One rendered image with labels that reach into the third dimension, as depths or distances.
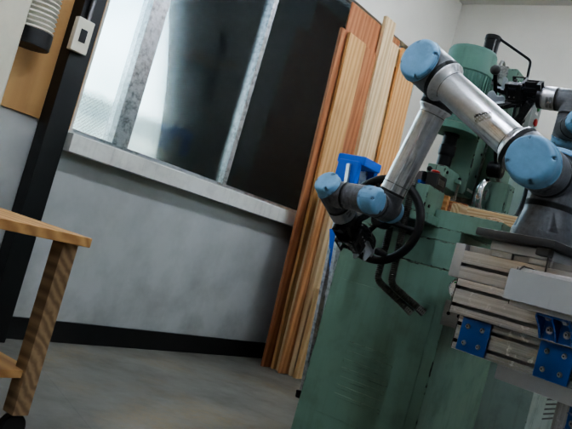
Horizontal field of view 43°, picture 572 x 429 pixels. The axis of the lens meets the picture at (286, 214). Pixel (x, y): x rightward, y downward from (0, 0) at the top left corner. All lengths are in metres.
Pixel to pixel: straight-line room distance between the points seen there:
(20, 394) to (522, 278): 1.20
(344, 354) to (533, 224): 0.95
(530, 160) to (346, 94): 2.55
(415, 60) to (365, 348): 1.02
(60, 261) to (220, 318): 2.15
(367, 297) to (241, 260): 1.51
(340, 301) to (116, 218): 1.17
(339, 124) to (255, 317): 1.18
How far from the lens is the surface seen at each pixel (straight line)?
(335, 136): 4.14
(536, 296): 1.67
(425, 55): 1.96
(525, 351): 1.86
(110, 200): 3.24
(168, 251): 3.53
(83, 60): 2.99
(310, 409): 2.62
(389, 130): 4.65
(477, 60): 2.69
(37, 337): 1.89
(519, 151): 1.76
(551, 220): 1.87
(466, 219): 2.43
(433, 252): 2.45
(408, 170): 2.07
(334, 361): 2.57
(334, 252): 3.40
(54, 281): 1.86
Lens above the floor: 0.63
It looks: 3 degrees up
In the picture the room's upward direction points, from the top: 16 degrees clockwise
